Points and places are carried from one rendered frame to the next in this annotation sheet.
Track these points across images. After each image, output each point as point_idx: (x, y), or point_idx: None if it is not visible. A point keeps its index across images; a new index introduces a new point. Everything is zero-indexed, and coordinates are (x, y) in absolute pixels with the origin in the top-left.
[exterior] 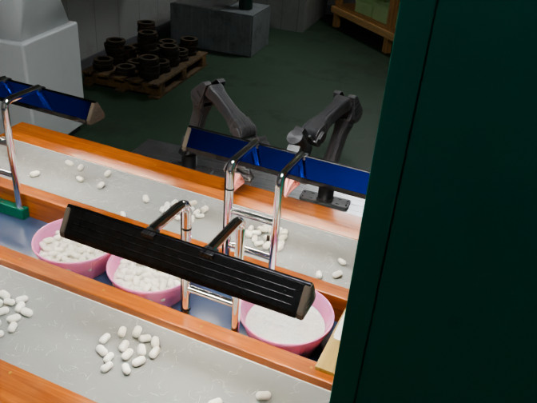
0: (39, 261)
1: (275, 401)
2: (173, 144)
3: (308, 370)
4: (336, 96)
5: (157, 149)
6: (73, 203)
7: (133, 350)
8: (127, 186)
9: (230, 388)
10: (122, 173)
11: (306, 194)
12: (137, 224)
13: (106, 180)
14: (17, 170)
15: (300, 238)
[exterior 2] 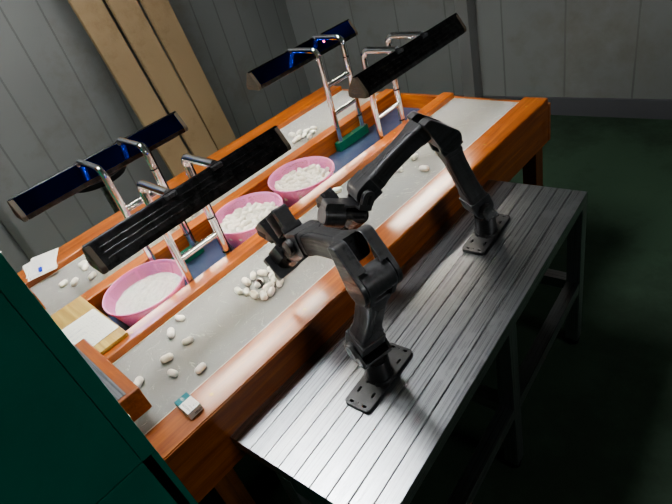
0: (280, 166)
1: (86, 283)
2: (572, 213)
3: (84, 294)
4: (352, 230)
5: (550, 202)
6: (358, 161)
7: None
8: (398, 185)
9: None
10: (429, 178)
11: (394, 351)
12: (311, 197)
13: (414, 171)
14: (375, 115)
15: (251, 311)
